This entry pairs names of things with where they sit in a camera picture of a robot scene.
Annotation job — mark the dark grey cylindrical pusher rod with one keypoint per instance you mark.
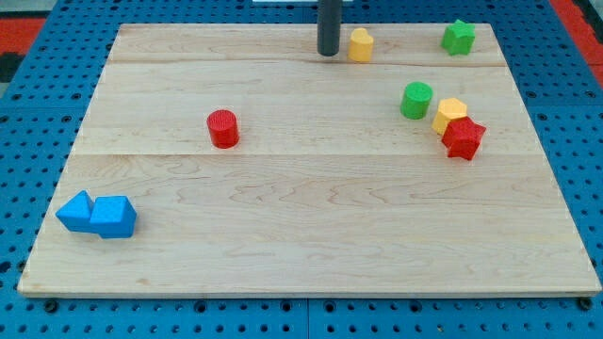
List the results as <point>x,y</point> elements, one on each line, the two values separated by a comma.
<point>328,27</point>

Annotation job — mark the green cylinder block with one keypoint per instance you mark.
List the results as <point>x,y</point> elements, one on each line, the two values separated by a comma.
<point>415,101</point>

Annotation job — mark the red cylinder block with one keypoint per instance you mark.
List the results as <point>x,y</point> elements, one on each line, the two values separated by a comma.
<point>223,129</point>

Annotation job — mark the yellow hexagon block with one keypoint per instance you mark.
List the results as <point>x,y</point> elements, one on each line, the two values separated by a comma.
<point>448,110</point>

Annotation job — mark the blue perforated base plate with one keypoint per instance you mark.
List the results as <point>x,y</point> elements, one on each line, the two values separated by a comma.
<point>46,100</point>

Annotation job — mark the green star block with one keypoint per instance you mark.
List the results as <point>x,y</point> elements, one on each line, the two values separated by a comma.
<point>458,38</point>

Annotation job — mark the blue pentagon block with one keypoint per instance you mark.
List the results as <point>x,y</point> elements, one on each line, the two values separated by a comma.
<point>113,217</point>

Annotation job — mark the yellow heart block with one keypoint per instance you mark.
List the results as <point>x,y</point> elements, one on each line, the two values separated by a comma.
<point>361,45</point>

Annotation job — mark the blue triangle block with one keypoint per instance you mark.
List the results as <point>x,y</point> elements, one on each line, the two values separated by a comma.
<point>75,214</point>

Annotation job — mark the red star block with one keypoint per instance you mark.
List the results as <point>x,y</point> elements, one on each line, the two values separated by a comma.
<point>462,138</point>

